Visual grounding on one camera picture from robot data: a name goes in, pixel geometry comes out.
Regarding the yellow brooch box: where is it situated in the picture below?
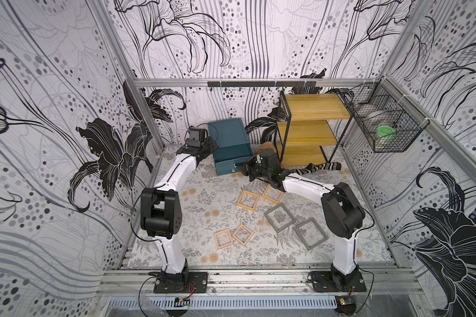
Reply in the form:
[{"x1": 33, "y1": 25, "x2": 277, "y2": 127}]
[
  {"x1": 262, "y1": 185, "x2": 284, "y2": 204},
  {"x1": 237, "y1": 190, "x2": 260, "y2": 211}
]

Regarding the teal drawer cabinet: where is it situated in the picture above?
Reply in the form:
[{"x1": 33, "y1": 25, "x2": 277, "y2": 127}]
[{"x1": 208, "y1": 118, "x2": 253, "y2": 176}]

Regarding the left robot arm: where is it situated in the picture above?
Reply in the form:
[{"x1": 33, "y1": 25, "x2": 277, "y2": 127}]
[{"x1": 140, "y1": 128, "x2": 218, "y2": 278}]

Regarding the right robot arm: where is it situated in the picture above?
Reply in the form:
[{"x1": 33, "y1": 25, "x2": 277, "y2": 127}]
[{"x1": 235, "y1": 149, "x2": 366, "y2": 278}]

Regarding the grey brooch box upper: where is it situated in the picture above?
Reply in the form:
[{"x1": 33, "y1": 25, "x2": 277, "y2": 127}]
[{"x1": 264, "y1": 203, "x2": 296, "y2": 234}]

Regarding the grey brooch box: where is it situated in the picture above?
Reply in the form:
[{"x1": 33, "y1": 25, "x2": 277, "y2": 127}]
[
  {"x1": 294, "y1": 217, "x2": 329, "y2": 251},
  {"x1": 264, "y1": 203, "x2": 296, "y2": 234}
]

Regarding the pink brooch box right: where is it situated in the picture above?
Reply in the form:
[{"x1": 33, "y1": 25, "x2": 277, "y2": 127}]
[{"x1": 231, "y1": 224, "x2": 254, "y2": 246}]

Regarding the pink brooch box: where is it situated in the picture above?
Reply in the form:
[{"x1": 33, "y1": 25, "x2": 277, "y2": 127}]
[
  {"x1": 231, "y1": 224, "x2": 254, "y2": 246},
  {"x1": 214, "y1": 229, "x2": 234, "y2": 250}
]

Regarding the pink brooch box left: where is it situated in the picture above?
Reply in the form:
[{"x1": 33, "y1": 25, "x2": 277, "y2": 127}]
[{"x1": 214, "y1": 229, "x2": 234, "y2": 250}]

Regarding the grey brooch box lower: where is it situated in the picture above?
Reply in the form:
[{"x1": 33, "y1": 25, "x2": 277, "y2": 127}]
[{"x1": 294, "y1": 217, "x2": 329, "y2": 251}]

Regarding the striped sock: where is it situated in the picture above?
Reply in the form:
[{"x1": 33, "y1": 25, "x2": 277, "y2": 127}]
[{"x1": 291, "y1": 162, "x2": 342, "y2": 175}]

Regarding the yellow wooden shelf rack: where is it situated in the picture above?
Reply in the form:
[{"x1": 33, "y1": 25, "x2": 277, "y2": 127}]
[{"x1": 273, "y1": 89, "x2": 353, "y2": 169}]

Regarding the green lidded cup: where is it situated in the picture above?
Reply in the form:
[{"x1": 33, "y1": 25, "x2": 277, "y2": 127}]
[{"x1": 374, "y1": 125, "x2": 397, "y2": 149}]

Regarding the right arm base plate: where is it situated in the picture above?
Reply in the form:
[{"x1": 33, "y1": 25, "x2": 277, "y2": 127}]
[{"x1": 308, "y1": 269, "x2": 367, "y2": 293}]

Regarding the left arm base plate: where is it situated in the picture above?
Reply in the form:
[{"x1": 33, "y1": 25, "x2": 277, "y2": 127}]
[{"x1": 153, "y1": 272, "x2": 208, "y2": 295}]

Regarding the black wire basket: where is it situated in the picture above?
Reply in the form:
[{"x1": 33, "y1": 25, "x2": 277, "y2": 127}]
[{"x1": 349, "y1": 83, "x2": 427, "y2": 153}]

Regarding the white slotted cable duct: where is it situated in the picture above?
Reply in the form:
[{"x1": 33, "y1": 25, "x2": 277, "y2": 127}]
[{"x1": 110, "y1": 295, "x2": 337, "y2": 310}]

